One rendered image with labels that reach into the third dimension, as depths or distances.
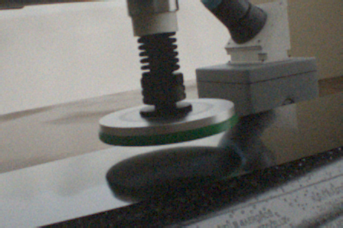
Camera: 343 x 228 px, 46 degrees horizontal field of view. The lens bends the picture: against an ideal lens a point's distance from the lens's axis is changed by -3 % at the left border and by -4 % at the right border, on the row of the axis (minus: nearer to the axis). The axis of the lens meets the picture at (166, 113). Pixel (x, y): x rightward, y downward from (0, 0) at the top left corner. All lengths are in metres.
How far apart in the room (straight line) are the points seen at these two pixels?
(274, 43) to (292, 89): 0.21
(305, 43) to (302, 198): 7.08
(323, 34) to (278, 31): 6.12
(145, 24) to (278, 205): 0.31
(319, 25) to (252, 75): 6.26
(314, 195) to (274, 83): 1.22
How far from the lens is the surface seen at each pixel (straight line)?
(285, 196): 0.51
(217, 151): 0.60
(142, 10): 0.61
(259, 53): 1.76
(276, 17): 1.81
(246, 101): 1.65
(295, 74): 1.79
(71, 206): 0.47
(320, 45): 7.85
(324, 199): 0.53
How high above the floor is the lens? 0.99
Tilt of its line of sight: 10 degrees down
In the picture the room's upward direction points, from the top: 7 degrees counter-clockwise
